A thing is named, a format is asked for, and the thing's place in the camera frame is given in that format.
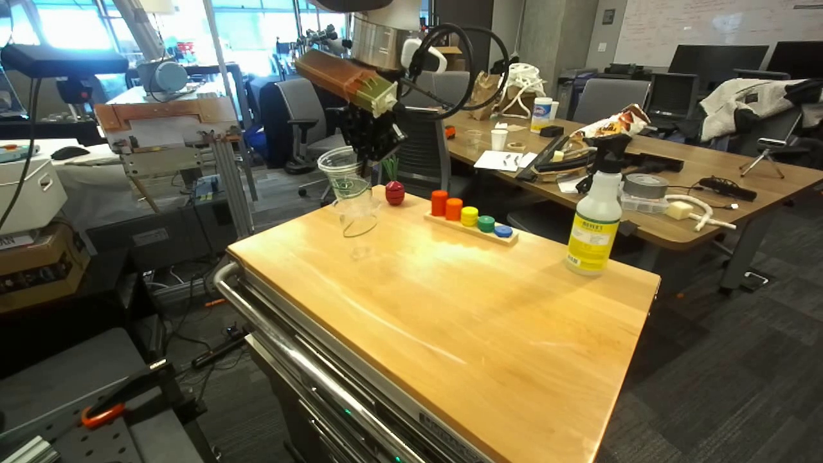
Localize white machine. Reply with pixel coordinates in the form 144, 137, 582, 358
0, 139, 71, 240

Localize orange box on wrist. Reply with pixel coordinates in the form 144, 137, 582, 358
294, 49, 401, 117

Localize black computer monitor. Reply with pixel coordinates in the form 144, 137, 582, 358
765, 39, 823, 81
667, 43, 770, 88

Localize grey office chair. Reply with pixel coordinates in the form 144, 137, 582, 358
572, 74, 653, 125
273, 74, 346, 178

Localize grey tape roll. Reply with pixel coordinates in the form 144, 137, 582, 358
622, 173, 669, 204

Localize white cable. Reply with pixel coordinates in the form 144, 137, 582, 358
665, 191, 742, 235

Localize grey tool cart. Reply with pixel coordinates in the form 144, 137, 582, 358
211, 182, 665, 463

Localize long black bar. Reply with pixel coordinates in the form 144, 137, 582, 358
513, 125, 573, 181

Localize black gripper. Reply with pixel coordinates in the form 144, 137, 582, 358
341, 101, 406, 181

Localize orange clamp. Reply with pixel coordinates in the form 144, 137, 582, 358
81, 400, 126, 433

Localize black remote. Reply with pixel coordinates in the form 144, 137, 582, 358
698, 174, 760, 204

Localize white paper cup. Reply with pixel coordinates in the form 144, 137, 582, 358
490, 121, 513, 154

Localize cardboard box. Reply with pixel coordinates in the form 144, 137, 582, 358
0, 224, 98, 317

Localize white papers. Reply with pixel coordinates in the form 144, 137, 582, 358
474, 148, 537, 174

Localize colourful snack bag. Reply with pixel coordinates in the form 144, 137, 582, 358
573, 101, 653, 145

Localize white jar with blue label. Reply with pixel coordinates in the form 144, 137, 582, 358
531, 92, 561, 137

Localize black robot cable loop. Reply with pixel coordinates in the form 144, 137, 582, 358
397, 22, 522, 117

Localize spray bottle with yellow label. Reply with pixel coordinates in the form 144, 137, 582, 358
564, 132, 635, 277

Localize wooden peg toy base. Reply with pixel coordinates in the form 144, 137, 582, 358
422, 208, 522, 249

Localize wooden office desk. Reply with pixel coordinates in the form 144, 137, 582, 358
445, 110, 823, 292

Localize orange topped workbench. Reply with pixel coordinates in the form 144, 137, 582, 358
94, 85, 255, 242

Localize steel cart handle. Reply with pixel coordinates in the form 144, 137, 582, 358
211, 260, 432, 463

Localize red toy radish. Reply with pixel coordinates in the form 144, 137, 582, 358
381, 154, 410, 208

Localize white and black jacket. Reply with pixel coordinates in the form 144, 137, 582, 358
701, 74, 814, 145

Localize clear plastic cup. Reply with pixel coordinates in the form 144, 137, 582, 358
336, 192, 383, 263
319, 154, 375, 228
318, 147, 370, 217

